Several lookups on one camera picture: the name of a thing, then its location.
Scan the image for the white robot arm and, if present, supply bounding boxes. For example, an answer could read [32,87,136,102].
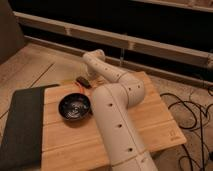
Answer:
[83,50,158,171]

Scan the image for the black floor cables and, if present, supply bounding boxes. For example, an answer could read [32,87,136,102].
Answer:
[159,84,213,171]

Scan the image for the orange pen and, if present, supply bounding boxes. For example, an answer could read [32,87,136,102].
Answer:
[75,82,85,94]

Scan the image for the dark grey mat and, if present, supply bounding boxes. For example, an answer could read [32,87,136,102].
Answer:
[0,84,55,171]

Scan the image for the small black rectangular block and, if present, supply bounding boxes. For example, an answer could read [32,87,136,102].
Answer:
[76,77,91,89]

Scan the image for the wooden shelf rail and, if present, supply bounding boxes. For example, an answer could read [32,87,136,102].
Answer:
[14,11,213,69]

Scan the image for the black round bowl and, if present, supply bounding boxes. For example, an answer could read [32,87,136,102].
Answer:
[58,93,91,121]

